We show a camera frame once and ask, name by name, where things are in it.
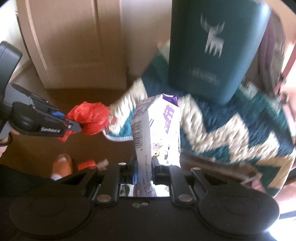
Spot red plastic wrapper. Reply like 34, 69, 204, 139
65, 101, 117, 136

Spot white purple milk carton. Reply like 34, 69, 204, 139
131, 94, 181, 197

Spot teal trash bin with deer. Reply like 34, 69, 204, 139
169, 0, 271, 104

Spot person's left hand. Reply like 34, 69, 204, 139
0, 133, 13, 157

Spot orange white slipper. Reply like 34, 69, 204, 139
51, 154, 73, 181

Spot beige wooden door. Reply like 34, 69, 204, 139
16, 1, 127, 90

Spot teal white zigzag knitted blanket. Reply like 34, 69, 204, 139
104, 43, 295, 196

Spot purple grey backpack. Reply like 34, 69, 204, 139
245, 12, 285, 96

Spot pink wooden desk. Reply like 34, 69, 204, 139
274, 45, 295, 95

